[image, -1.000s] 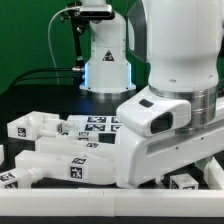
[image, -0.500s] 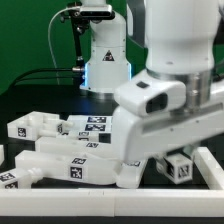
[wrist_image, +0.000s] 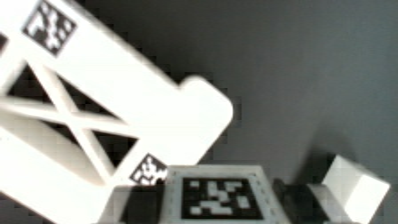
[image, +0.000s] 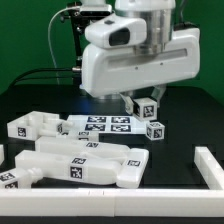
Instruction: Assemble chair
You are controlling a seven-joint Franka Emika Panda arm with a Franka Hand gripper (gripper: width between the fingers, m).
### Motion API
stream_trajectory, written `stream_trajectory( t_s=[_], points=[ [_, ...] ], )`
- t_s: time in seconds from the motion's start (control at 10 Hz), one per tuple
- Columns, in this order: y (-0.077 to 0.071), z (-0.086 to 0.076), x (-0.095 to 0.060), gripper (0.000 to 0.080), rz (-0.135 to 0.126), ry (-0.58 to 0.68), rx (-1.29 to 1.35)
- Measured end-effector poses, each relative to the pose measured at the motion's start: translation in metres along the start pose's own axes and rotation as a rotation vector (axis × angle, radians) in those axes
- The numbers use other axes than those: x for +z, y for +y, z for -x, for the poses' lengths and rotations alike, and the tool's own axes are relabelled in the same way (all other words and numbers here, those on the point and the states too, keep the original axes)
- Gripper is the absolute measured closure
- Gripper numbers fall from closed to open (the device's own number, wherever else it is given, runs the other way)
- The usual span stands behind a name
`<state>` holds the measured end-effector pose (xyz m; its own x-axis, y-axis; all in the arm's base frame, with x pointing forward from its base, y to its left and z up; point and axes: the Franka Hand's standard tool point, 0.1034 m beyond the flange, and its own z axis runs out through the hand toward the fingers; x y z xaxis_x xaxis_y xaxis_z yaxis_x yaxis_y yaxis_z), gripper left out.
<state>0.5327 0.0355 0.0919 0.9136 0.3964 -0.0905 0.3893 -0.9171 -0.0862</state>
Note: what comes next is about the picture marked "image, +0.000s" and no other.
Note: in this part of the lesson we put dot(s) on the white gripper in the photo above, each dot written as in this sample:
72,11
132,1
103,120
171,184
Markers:
106,72

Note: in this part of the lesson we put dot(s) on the white marker cube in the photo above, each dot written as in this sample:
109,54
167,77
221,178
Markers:
145,109
155,130

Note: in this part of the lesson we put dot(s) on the white chair back frame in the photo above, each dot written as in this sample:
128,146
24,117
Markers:
86,161

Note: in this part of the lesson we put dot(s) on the white chair seat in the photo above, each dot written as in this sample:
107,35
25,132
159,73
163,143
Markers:
36,124

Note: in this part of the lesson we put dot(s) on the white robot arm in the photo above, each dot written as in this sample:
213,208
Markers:
138,47

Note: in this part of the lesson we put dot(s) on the white piece at left edge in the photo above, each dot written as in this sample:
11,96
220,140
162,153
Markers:
1,154

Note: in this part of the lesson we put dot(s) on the white marker base plate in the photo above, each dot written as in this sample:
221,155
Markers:
108,124

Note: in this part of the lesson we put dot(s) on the white L-shaped wall fence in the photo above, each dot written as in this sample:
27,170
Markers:
112,202

